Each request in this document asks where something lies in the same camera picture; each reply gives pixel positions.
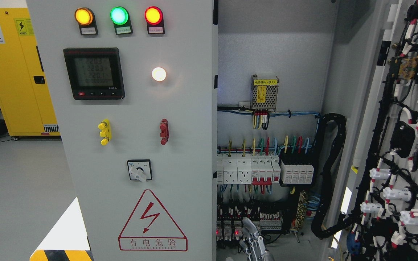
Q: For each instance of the red indicator light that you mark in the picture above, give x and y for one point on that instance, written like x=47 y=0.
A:
x=154 y=20

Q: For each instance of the lower relay terminal row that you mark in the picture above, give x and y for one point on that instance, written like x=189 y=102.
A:
x=268 y=218

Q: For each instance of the red terminal post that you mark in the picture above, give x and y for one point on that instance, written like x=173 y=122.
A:
x=164 y=131

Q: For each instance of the black surge protector block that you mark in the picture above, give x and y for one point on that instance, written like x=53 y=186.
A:
x=297 y=169

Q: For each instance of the black white rotary switch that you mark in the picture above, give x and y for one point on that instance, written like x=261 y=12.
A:
x=140 y=170

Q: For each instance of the black digital power meter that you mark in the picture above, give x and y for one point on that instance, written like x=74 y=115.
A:
x=95 y=73

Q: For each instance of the yellow terminal post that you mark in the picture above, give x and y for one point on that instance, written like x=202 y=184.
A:
x=105 y=132

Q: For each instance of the white indicator light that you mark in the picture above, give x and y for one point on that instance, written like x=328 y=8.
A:
x=159 y=74

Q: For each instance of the grey robot hand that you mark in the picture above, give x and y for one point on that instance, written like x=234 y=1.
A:
x=253 y=243

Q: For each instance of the white middle breaker row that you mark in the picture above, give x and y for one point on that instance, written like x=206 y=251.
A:
x=258 y=170

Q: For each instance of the yellow safety cabinet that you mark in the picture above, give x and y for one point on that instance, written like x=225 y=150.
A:
x=25 y=100

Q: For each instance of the red electric hazard sticker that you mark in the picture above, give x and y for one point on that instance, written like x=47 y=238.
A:
x=150 y=227

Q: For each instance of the yellow indicator light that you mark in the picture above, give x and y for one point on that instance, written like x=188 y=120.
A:
x=86 y=21

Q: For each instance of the brass right ground bar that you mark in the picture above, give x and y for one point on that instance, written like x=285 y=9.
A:
x=300 y=215

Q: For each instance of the grey cabinet door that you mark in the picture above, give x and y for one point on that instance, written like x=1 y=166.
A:
x=183 y=170
x=369 y=204

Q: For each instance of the metal mesh power supply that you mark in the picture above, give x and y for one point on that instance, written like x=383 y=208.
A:
x=264 y=92

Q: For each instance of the green indicator light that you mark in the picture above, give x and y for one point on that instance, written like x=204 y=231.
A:
x=121 y=20

